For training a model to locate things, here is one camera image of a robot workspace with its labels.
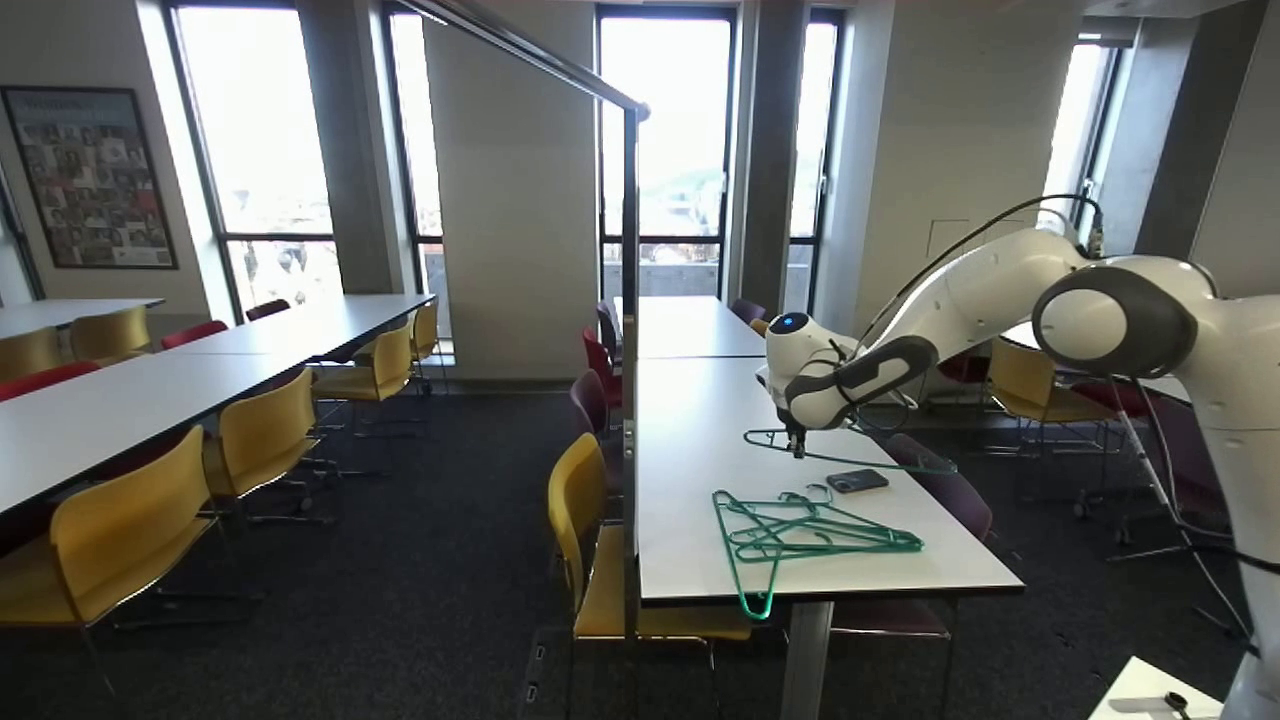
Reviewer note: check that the small black object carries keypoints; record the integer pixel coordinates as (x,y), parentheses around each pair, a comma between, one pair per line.
(1177,701)

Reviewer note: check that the white box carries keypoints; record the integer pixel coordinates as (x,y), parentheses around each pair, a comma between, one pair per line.
(1135,694)

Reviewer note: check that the slanted bright window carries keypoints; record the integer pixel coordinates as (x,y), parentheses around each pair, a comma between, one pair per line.
(1081,122)

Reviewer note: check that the purple chair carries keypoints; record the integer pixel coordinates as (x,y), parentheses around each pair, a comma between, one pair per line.
(1167,452)
(591,396)
(747,309)
(949,491)

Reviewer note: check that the black smartphone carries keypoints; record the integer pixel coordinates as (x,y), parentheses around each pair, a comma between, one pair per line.
(857,482)

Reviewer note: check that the framed wall picture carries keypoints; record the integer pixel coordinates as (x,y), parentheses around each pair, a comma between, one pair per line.
(84,183)

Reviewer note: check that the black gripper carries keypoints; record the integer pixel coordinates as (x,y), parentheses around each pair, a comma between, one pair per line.
(795,418)

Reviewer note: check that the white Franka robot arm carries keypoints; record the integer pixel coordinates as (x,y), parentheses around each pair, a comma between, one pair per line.
(985,287)

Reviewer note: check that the yellow chair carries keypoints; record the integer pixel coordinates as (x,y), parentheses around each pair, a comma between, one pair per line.
(384,363)
(1024,383)
(109,334)
(578,502)
(426,329)
(763,334)
(264,435)
(120,524)
(24,353)

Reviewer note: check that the long white table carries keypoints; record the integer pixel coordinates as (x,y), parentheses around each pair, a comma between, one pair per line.
(135,392)

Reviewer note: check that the wide tall window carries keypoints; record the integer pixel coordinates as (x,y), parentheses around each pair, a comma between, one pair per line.
(255,122)

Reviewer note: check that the grey table leg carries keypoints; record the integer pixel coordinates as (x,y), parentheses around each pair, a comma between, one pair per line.
(805,664)

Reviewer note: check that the red chair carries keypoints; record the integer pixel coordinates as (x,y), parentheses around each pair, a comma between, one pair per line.
(44,378)
(603,356)
(194,334)
(1115,396)

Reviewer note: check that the tall window with balcony view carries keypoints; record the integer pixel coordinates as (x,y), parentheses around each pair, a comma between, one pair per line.
(675,106)

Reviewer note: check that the metal clothes rail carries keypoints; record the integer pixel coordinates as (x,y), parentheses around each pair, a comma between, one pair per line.
(631,241)

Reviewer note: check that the narrow tall window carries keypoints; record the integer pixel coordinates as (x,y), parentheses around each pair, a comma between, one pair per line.
(419,133)
(810,133)

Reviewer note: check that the dark chair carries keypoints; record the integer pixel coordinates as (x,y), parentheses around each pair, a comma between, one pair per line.
(610,323)

